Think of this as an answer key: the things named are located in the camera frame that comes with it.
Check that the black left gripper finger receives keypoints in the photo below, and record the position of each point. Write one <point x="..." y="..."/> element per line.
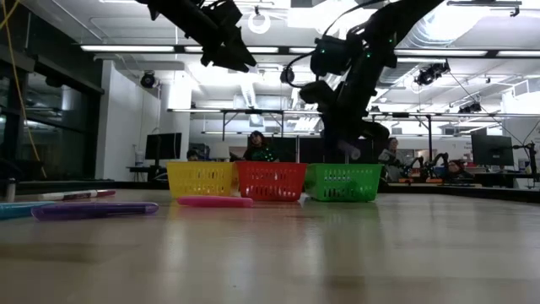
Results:
<point x="244" y="55"/>
<point x="238" y="64"/>

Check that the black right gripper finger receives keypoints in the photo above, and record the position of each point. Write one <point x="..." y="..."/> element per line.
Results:
<point x="373" y="139"/>
<point x="332" y="145"/>

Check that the lavender Sharpie highlighter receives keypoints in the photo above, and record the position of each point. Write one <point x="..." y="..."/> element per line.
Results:
<point x="350" y="150"/>

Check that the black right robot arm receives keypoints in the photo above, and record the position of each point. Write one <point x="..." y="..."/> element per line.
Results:
<point x="379" y="34"/>

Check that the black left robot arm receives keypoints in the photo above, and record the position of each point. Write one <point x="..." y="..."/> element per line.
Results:
<point x="181" y="17"/>

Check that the person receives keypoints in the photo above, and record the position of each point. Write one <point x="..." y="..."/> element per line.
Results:
<point x="259" y="150"/>
<point x="192" y="155"/>
<point x="457" y="166"/>
<point x="394" y="158"/>

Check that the black partition panels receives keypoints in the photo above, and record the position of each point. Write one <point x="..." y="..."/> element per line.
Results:
<point x="304" y="150"/>

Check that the round white ceiling lamp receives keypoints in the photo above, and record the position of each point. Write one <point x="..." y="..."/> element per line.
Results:
<point x="258" y="27"/>

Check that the green plastic basket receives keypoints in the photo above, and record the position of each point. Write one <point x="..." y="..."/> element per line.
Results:
<point x="341" y="182"/>

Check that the red plastic basket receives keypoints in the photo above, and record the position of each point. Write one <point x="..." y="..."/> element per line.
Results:
<point x="270" y="181"/>

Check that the black overhead light beam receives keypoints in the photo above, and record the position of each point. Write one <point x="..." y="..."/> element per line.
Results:
<point x="126" y="48"/>

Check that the black computer monitor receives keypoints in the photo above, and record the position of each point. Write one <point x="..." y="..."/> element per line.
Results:
<point x="491" y="150"/>
<point x="163" y="145"/>

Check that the yellow plastic basket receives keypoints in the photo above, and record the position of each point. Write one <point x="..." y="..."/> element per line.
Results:
<point x="200" y="179"/>

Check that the pink highlighter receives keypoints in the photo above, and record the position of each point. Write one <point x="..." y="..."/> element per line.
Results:
<point x="215" y="201"/>

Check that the dark purple marker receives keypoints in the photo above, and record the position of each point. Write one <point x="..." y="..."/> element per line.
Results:
<point x="95" y="210"/>

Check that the thin yellow pole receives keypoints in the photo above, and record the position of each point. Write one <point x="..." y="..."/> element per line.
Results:
<point x="31" y="126"/>

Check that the maroon Expo marker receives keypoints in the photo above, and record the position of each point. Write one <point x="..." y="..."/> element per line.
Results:
<point x="76" y="195"/>

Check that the small white bottle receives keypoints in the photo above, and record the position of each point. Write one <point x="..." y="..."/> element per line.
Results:
<point x="10" y="190"/>

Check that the dark teal highlighter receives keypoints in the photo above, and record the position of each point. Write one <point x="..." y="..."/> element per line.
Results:
<point x="21" y="209"/>

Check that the black ceiling-mounted camera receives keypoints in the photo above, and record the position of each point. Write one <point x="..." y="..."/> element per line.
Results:
<point x="470" y="107"/>
<point x="430" y="74"/>
<point x="287" y="75"/>
<point x="147" y="79"/>

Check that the black background workstation frame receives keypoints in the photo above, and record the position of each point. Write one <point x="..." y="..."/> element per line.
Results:
<point x="253" y="111"/>

